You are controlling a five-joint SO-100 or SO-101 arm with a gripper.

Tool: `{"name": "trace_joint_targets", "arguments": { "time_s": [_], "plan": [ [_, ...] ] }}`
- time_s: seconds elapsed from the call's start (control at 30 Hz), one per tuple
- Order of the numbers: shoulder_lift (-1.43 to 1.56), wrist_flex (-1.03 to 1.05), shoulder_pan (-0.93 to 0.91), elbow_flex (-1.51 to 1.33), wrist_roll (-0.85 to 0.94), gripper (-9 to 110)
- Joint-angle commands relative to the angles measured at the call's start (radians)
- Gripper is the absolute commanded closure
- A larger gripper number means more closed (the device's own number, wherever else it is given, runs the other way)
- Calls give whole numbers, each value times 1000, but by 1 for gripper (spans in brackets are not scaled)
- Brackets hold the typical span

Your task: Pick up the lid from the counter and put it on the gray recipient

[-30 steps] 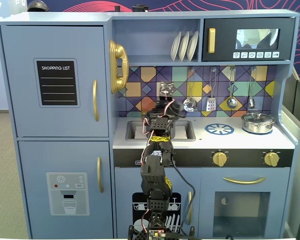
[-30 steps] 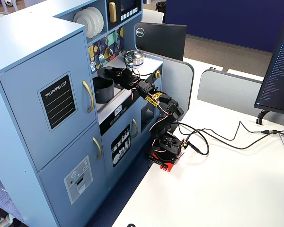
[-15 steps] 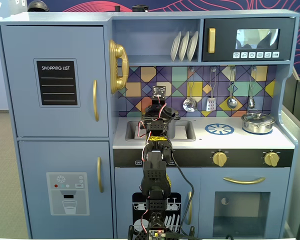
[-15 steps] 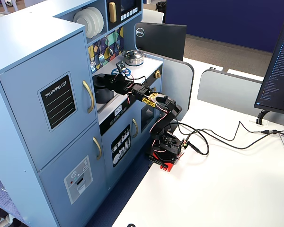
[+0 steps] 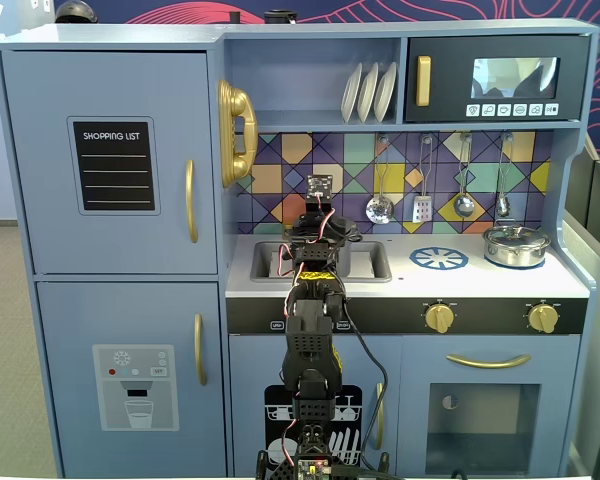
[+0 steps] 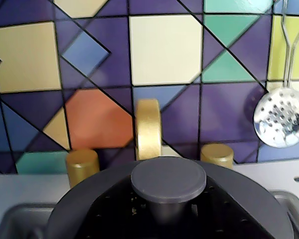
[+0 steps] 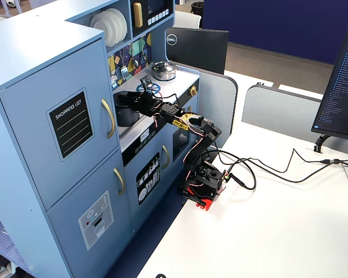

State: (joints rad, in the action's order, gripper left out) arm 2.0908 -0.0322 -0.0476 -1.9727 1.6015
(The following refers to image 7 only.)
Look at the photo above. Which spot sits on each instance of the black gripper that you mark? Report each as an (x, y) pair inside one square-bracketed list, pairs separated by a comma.
[(132, 99)]

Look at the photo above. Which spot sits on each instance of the gray round lid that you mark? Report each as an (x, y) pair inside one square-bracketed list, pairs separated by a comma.
[(122, 97)]

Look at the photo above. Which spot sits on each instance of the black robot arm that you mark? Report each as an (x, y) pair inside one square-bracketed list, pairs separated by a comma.
[(208, 130)]

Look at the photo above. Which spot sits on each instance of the shiny steel pot lid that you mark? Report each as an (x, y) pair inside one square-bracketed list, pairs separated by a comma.
[(162, 66)]

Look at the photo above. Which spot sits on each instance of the gray plastic pot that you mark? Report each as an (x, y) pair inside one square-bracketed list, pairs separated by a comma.
[(124, 116)]

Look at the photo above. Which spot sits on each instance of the metal slotted spatula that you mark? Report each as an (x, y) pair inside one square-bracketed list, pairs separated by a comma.
[(123, 73)]

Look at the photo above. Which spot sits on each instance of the small metal spoon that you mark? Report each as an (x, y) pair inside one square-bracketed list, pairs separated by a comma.
[(144, 56)]

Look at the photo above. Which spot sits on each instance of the gold stove knob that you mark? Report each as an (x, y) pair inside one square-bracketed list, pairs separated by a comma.
[(193, 90)]

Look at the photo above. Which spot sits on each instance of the black shopping list board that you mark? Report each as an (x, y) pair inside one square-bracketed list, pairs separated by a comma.
[(72, 127)]

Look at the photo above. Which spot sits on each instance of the white toy plate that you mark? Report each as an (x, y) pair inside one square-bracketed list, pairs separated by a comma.
[(119, 26), (125, 26), (103, 29)]

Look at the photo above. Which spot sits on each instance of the black Dell monitor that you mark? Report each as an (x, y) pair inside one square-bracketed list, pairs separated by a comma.
[(197, 49)]

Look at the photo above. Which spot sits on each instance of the gray desk partition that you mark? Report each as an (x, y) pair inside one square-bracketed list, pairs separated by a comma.
[(217, 101), (278, 110)]

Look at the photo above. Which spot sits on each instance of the toy microwave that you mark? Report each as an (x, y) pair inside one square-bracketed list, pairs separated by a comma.
[(146, 17)]

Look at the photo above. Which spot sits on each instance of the blue dishwasher door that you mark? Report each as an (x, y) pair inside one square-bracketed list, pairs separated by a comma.
[(162, 188)]

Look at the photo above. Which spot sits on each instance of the white chair back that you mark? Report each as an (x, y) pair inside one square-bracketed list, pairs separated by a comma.
[(188, 20)]

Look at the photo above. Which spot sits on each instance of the black trash bin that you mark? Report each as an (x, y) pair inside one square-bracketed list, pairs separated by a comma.
[(197, 8)]

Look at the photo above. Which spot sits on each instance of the black table clamp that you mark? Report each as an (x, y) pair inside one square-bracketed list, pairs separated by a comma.
[(194, 199)]

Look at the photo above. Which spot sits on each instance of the blue fridge door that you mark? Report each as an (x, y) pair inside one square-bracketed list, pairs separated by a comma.
[(23, 130)]

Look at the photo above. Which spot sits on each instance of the blue toy kitchen cabinet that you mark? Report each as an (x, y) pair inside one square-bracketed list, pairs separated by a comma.
[(32, 37)]

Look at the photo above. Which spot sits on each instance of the blue freezer door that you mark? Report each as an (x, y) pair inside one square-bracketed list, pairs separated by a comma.
[(69, 231)]

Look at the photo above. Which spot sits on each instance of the monitor showing code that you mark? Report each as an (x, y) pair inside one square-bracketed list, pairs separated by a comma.
[(339, 87)]

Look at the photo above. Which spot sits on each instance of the small gripper camera board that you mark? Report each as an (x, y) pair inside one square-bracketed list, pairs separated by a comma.
[(146, 81)]

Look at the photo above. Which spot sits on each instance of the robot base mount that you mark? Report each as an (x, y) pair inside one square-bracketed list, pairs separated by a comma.
[(204, 195)]

